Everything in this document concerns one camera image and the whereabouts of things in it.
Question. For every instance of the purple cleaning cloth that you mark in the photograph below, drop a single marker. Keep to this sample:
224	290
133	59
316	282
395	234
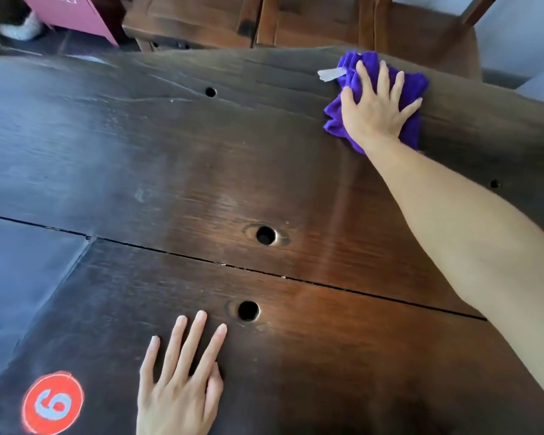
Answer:
410	90

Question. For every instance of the person's right hand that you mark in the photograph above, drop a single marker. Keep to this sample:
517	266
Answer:
374	117

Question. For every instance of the person's right middle finger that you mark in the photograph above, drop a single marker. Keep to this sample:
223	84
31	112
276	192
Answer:
383	81

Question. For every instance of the person's left middle finger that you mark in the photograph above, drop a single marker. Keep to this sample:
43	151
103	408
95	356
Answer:
193	344

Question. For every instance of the person's left little finger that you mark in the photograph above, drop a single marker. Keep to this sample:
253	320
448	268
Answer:
149	360

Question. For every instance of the person's right thumb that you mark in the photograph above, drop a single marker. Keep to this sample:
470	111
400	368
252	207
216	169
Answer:
348	106

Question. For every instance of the round red sticker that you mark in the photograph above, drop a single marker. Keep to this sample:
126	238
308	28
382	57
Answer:
52	404

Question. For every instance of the person's right little finger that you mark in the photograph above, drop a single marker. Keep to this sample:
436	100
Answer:
411	108

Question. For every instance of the white shoe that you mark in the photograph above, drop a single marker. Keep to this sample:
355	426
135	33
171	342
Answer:
20	28

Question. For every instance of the person's right forearm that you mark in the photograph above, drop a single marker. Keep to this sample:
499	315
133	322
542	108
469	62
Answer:
471	240

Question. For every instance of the dark wooden chair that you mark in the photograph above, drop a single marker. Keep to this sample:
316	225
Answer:
195	18
417	31

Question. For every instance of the person's left hand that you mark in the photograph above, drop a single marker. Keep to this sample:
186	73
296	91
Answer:
177	403

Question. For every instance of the pink cabinet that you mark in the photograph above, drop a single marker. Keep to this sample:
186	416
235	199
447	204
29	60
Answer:
70	11

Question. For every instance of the person's left thumb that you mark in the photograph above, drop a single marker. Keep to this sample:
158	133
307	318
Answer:
214	389

